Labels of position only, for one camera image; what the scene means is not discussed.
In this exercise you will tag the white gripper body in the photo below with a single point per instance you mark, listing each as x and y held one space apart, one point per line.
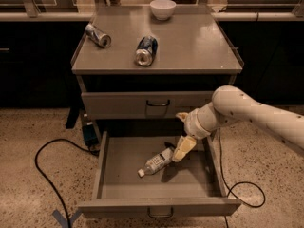
192 125

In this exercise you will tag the clear plastic water bottle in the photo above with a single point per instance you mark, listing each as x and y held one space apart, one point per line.
156 163

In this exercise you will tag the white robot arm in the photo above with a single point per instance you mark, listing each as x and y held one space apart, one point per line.
229 105

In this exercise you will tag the open middle drawer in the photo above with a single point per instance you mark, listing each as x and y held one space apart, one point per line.
189 188

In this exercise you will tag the grey metal drawer cabinet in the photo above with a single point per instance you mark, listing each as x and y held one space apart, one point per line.
192 55

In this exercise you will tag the closed top drawer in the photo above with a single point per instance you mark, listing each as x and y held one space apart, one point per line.
142 105

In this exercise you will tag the blue crushed soda can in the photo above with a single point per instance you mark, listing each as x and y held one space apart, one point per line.
146 51

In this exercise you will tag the blue power box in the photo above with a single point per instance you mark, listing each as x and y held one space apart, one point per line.
89 134

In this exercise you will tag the white ceramic bowl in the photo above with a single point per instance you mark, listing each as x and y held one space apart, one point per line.
162 9

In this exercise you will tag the silver blue can left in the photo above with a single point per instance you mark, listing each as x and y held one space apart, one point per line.
100 38

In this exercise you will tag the blue tape floor mark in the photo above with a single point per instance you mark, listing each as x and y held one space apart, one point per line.
65 223

